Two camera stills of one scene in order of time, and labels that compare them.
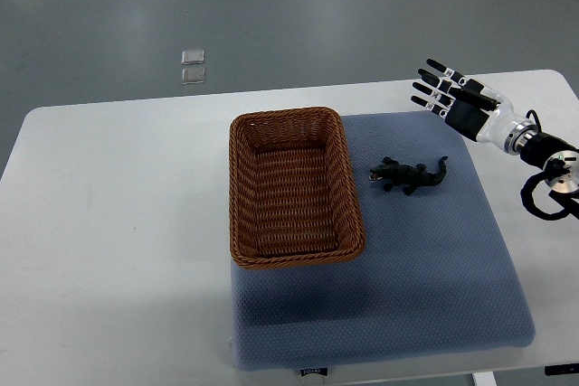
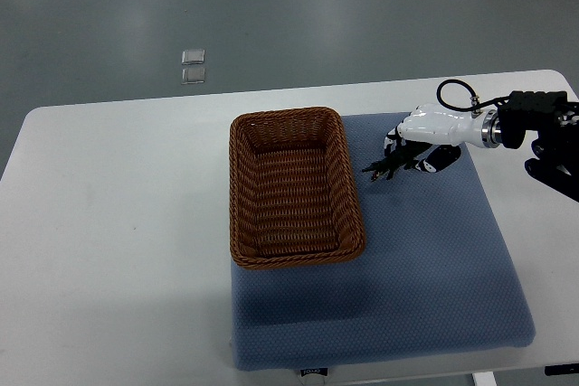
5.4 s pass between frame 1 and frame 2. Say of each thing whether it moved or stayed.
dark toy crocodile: moved
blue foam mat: stayed
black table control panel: stayed
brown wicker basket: stayed
